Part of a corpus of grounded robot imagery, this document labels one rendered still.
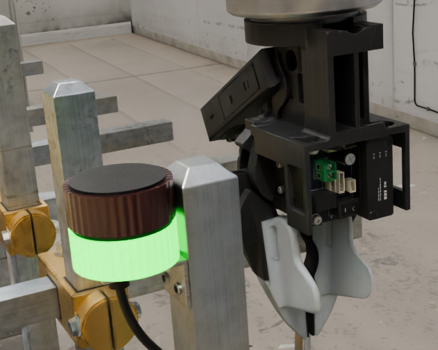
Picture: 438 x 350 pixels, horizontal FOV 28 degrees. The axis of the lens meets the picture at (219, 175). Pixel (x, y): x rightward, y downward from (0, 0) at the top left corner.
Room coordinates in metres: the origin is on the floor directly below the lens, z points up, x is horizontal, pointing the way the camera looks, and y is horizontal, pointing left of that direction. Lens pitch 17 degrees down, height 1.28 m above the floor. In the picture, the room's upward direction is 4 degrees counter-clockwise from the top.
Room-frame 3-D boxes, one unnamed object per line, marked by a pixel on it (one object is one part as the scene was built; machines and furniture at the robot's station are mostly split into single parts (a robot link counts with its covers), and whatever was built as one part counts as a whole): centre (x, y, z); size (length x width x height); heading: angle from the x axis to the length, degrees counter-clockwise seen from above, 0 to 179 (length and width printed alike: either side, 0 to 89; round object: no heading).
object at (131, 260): (0.45, 0.06, 1.10); 0.06 x 0.06 x 0.02
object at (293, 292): (0.50, -0.04, 1.04); 0.06 x 0.03 x 0.09; 25
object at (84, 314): (0.72, 0.13, 0.95); 0.14 x 0.06 x 0.05; 25
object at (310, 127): (0.50, -0.06, 1.15); 0.09 x 0.08 x 0.12; 25
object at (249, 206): (0.52, -0.03, 1.09); 0.05 x 0.02 x 0.09; 115
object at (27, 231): (0.95, 0.23, 0.95); 0.14 x 0.06 x 0.05; 25
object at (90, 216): (0.45, 0.06, 1.13); 0.06 x 0.06 x 0.02
